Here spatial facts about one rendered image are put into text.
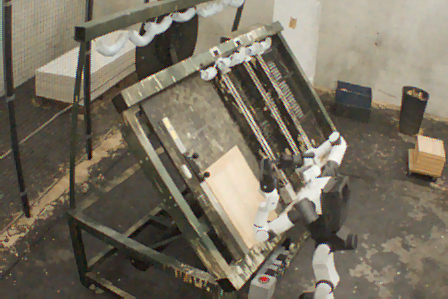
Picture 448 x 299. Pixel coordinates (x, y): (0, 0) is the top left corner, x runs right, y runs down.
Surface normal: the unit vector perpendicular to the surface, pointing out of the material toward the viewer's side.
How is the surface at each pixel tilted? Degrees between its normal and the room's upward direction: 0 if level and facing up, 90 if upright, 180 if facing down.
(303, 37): 90
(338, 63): 90
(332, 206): 90
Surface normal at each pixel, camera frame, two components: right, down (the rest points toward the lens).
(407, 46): -0.32, 0.40
